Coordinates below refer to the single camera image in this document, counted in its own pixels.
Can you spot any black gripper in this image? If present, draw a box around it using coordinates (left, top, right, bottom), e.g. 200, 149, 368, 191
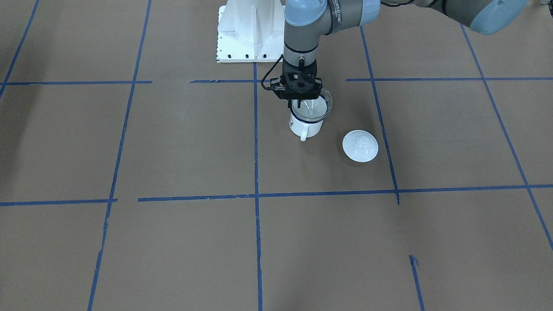
283, 59, 318, 110

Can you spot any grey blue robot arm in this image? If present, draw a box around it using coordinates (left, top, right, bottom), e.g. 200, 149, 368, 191
270, 0, 527, 104

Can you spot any white enamel mug blue rim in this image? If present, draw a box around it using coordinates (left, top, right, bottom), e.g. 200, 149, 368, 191
289, 110, 326, 142

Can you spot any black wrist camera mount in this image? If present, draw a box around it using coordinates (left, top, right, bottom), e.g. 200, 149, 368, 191
269, 76, 323, 101

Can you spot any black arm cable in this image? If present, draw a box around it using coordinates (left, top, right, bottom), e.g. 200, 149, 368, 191
261, 54, 286, 92

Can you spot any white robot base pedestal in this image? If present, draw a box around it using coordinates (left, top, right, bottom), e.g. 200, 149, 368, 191
216, 0, 285, 63

